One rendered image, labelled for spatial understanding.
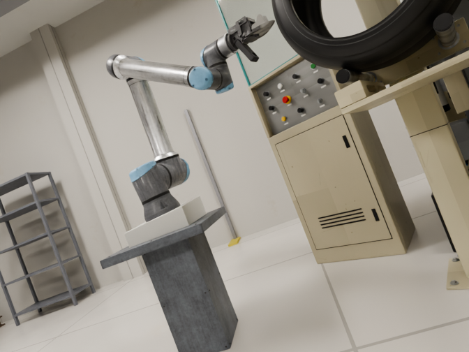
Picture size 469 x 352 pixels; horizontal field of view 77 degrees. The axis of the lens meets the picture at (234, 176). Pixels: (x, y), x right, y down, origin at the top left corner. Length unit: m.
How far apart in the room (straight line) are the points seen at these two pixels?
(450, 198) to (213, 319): 1.12
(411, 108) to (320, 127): 0.60
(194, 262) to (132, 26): 3.73
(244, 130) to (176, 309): 2.71
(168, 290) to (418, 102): 1.35
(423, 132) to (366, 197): 0.59
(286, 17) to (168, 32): 3.36
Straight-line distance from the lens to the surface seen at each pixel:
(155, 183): 1.51
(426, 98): 1.39
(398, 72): 1.38
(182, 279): 1.49
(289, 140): 1.93
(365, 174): 1.80
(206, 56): 1.44
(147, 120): 1.68
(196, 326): 1.56
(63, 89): 4.79
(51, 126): 5.01
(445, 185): 1.43
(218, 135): 3.88
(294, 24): 1.12
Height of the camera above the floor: 0.71
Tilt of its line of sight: 1 degrees up
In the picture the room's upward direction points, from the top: 21 degrees counter-clockwise
